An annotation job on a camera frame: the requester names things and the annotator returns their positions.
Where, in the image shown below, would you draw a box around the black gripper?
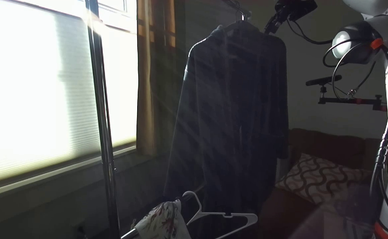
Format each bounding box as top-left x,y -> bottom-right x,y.
264,0 -> 317,33

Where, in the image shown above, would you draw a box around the dark grey robe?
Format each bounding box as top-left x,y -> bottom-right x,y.
165,21 -> 288,212

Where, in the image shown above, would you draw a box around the yellow curtain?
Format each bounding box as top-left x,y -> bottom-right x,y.
137,0 -> 171,155

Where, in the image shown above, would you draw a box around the patterned cushion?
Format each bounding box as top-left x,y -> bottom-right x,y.
275,154 -> 369,204

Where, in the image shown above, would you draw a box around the metal rack front pole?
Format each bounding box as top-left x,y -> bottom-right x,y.
85,0 -> 122,237

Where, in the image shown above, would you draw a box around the dark red sofa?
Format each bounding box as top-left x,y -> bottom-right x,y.
258,128 -> 376,239

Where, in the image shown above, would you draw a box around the white plastic hanger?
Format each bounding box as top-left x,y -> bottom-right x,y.
182,191 -> 258,239

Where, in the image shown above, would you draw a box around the floral white cloth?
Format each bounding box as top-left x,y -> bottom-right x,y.
119,199 -> 191,239

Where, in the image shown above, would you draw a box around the white window blind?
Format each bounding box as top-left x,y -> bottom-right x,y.
0,0 -> 138,181

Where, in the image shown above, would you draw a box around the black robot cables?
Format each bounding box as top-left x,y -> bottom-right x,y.
286,18 -> 388,231

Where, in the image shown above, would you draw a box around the black camera on mount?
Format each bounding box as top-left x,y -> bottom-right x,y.
304,74 -> 387,111

